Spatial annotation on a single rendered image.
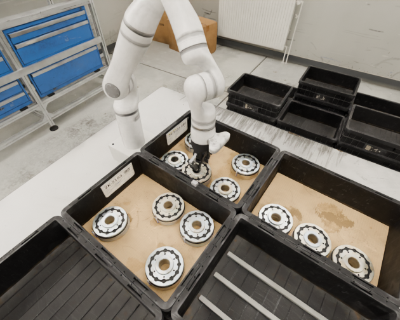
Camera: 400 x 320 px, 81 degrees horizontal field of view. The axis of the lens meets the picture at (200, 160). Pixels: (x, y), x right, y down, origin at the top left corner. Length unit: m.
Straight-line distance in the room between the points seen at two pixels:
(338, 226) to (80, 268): 0.76
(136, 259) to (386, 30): 3.33
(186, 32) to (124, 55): 0.25
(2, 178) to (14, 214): 1.33
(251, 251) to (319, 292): 0.19
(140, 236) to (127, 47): 0.55
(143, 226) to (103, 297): 0.21
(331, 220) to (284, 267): 0.23
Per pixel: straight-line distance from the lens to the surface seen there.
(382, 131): 1.96
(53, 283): 0.80
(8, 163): 2.59
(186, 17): 0.62
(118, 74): 0.83
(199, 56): 0.60
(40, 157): 2.48
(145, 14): 0.74
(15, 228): 1.12
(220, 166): 0.89
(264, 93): 1.99
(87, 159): 1.21
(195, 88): 0.58
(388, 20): 3.49
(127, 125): 0.97
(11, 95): 2.48
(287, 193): 0.87
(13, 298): 0.84
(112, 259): 0.64
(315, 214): 0.86
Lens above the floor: 1.50
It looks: 48 degrees down
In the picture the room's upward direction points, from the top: straight up
